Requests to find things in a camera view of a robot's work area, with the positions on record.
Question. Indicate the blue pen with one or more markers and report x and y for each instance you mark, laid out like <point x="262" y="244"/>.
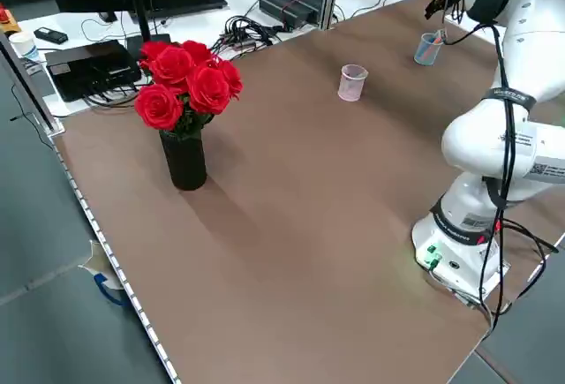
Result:
<point x="426" y="50"/>

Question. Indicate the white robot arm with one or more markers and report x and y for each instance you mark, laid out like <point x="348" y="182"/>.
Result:
<point x="485" y="150"/>

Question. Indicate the translucent blue plastic cup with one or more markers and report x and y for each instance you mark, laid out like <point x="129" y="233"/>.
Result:
<point x="424" y="56"/>

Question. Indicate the translucent pink plastic cup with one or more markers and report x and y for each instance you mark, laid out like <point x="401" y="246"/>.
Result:
<point x="351" y="89"/>

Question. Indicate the white paper cup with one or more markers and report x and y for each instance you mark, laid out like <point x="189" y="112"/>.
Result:
<point x="24" y="48"/>

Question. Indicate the black finned electronics box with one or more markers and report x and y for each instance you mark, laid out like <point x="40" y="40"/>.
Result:
<point x="289" y="6"/>

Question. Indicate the white desk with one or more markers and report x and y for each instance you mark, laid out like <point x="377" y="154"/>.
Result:
<point x="194" y="26"/>

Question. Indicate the red rose bouquet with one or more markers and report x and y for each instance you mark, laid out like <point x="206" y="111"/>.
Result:
<point x="176" y="79"/>

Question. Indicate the black monitor stand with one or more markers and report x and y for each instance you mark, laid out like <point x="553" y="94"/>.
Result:
<point x="141" y="17"/>

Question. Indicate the black vase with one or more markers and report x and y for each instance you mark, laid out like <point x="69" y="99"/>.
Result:
<point x="185" y="167"/>

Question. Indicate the black flat electronics box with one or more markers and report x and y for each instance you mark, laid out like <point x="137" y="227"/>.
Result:
<point x="92" y="70"/>

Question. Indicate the small black device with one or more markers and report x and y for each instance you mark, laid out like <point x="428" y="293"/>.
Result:
<point x="50" y="35"/>

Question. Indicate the white and blue bag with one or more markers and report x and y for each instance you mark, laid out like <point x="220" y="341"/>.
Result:
<point x="103" y="273"/>

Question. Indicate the red emergency stop button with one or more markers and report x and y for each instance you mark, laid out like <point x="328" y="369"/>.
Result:
<point x="6" y="17"/>

